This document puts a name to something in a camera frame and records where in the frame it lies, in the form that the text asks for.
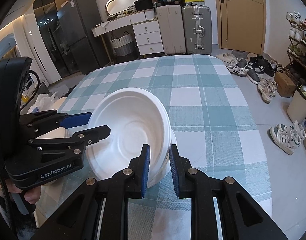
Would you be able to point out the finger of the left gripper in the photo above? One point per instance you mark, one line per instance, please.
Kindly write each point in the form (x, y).
(89, 136)
(70, 121)

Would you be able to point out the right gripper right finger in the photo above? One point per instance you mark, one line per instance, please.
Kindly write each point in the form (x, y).
(220, 208)

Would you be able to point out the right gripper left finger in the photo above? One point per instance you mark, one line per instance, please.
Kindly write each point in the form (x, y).
(99, 209)

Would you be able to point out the white foam bowl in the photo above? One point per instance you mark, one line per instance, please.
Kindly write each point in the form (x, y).
(135, 117)

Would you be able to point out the person's left hand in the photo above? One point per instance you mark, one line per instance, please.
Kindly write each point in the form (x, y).
(32, 196)

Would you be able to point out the cream bowl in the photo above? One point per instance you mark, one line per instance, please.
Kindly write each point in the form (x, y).
(58, 132)

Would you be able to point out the white plastic bag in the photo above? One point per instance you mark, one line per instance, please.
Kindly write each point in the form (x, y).
(44, 102)

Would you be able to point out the white sneaker pair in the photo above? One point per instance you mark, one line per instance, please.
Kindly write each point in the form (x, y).
(288, 137)

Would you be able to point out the woven laundry basket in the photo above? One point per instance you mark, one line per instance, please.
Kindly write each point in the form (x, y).
(123, 45)

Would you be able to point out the dark grey refrigerator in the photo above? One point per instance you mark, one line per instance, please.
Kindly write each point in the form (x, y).
(77, 19)

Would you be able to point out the white drawer dresser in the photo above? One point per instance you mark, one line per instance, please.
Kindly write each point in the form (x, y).
(145, 29)

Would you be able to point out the white trash bin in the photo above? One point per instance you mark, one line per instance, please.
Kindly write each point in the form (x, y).
(297, 107)

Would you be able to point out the oval mirror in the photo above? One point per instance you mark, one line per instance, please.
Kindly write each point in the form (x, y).
(114, 7)

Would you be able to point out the brown cardboard box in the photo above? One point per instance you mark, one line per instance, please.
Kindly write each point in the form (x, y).
(286, 87)

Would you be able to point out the black bag on dresser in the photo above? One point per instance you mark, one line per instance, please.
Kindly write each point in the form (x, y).
(141, 5)

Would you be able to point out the beige suitcase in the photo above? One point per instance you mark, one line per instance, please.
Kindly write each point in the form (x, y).
(171, 28)

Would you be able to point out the silver aluminium suitcase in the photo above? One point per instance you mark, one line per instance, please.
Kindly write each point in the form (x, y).
(197, 23)

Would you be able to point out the shoe rack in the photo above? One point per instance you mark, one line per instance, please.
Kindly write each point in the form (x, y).
(297, 49)

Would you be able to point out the wooden door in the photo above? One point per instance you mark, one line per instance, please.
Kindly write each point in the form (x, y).
(241, 25)

